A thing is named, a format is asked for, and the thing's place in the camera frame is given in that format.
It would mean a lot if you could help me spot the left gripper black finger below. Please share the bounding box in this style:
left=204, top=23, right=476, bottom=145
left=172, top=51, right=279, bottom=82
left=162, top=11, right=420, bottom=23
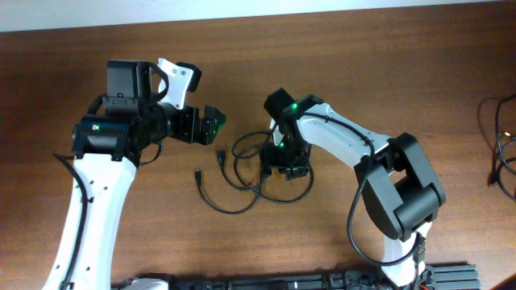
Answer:
left=203, top=106, right=226, bottom=135
left=197, top=118, right=220, bottom=145

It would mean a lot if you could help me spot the black cable bundle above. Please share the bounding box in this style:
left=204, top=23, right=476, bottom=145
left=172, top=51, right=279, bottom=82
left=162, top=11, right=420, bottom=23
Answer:
left=193, top=129, right=315, bottom=216

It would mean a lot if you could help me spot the thin black USB cable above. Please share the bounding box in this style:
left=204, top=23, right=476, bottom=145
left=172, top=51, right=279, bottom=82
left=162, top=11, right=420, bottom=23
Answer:
left=477, top=94, right=516, bottom=203

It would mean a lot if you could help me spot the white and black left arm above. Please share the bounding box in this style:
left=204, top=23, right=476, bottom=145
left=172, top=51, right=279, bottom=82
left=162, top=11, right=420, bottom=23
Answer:
left=44, top=58, right=226, bottom=289

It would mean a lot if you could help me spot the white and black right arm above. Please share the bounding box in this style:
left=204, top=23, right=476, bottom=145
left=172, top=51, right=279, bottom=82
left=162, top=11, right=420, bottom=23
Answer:
left=260, top=89, right=446, bottom=289

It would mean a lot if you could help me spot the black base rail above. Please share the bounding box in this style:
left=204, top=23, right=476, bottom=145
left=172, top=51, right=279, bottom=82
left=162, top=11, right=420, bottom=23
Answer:
left=110, top=264, right=481, bottom=290

